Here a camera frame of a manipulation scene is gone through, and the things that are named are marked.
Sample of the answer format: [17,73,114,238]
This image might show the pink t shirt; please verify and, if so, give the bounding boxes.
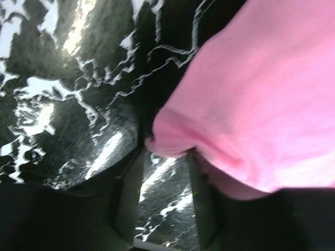
[146,1,334,200]

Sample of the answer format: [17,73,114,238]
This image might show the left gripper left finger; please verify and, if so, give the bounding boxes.
[1,147,143,250]

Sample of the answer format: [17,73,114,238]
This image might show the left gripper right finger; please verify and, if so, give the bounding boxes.
[186,152,334,250]

